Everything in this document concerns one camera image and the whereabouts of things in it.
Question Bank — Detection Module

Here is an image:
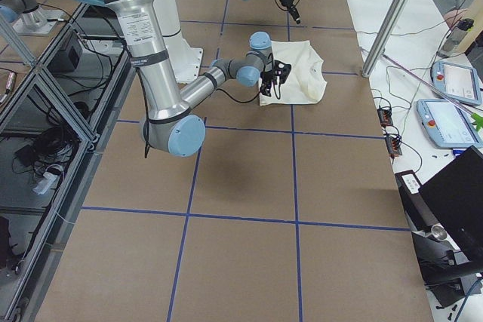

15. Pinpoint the cream long-sleeve printed shirt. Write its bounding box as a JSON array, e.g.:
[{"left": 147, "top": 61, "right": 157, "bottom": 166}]
[{"left": 259, "top": 40, "right": 327, "bottom": 106}]

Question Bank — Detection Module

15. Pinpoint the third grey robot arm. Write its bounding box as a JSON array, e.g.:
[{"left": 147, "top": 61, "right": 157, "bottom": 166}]
[{"left": 1, "top": 0, "right": 38, "bottom": 23}]

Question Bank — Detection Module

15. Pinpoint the far orange connector block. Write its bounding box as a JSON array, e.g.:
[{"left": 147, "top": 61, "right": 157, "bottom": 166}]
[{"left": 377, "top": 108, "right": 393, "bottom": 127}]

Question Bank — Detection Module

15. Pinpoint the orange connector block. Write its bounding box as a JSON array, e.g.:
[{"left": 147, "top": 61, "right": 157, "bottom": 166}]
[
  {"left": 384, "top": 134, "right": 402, "bottom": 159},
  {"left": 377, "top": 108, "right": 393, "bottom": 127}
]

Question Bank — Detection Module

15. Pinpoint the near orange connector block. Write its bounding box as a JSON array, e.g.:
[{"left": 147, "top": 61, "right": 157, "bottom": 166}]
[{"left": 384, "top": 134, "right": 402, "bottom": 159}]

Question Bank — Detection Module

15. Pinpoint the grey water bottle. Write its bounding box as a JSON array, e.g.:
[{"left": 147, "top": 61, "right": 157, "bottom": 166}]
[{"left": 438, "top": 18, "right": 474, "bottom": 58}]

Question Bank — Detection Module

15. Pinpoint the near blue teach pendant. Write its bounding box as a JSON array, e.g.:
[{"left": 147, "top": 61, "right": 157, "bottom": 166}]
[{"left": 416, "top": 99, "right": 482, "bottom": 149}]

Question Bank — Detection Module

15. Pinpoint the blue teach pendant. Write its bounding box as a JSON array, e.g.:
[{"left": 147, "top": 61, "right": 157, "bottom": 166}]
[
  {"left": 416, "top": 99, "right": 482, "bottom": 149},
  {"left": 431, "top": 60, "right": 482, "bottom": 106}
]

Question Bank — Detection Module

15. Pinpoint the far blue teach pendant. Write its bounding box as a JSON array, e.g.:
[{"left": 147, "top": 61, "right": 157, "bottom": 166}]
[{"left": 431, "top": 60, "right": 482, "bottom": 106}]

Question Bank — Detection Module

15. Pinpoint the silver reacher grabber tool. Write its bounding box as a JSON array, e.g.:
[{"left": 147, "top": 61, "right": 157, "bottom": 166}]
[{"left": 382, "top": 54, "right": 482, "bottom": 131}]

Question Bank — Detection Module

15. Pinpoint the black monitor with stand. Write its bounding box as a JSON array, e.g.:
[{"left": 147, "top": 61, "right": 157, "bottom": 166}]
[{"left": 395, "top": 146, "right": 482, "bottom": 307}]

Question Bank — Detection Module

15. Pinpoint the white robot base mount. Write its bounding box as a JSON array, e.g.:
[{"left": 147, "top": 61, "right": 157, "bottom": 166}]
[{"left": 154, "top": 0, "right": 203, "bottom": 84}]

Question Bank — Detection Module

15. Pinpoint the aluminium frame post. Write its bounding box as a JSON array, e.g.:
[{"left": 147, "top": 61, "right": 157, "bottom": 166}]
[{"left": 361, "top": 0, "right": 408, "bottom": 78}]

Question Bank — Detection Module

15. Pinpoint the aluminium truss frame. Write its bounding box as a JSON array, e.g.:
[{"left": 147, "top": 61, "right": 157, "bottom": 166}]
[{"left": 1, "top": 5, "right": 133, "bottom": 321}]

